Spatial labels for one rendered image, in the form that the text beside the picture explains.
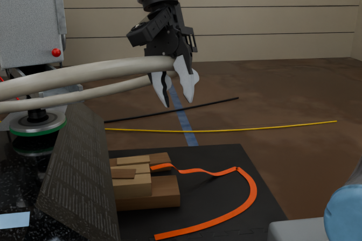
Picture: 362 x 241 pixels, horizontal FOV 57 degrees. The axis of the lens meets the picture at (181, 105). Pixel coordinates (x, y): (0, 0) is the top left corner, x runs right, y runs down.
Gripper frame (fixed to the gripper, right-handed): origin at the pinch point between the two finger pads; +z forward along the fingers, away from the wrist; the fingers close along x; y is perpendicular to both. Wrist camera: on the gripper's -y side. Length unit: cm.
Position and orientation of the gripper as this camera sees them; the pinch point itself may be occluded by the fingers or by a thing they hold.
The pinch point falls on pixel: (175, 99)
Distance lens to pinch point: 65.4
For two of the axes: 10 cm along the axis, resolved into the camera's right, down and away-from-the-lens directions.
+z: 2.1, 9.8, 0.2
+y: 4.6, -1.2, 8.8
